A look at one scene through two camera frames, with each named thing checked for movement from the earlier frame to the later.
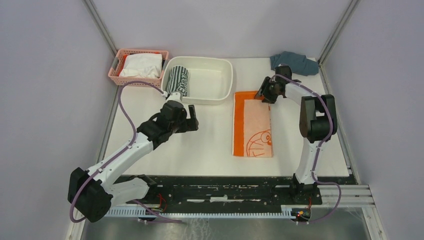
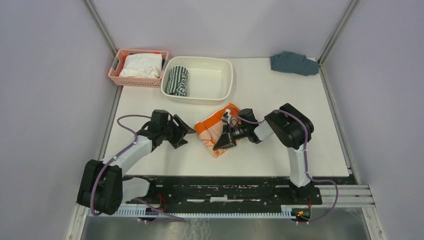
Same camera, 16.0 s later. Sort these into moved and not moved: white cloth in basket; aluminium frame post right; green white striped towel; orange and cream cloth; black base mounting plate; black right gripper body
Moved: black right gripper body; orange and cream cloth
Not moved: green white striped towel; aluminium frame post right; white cloth in basket; black base mounting plate
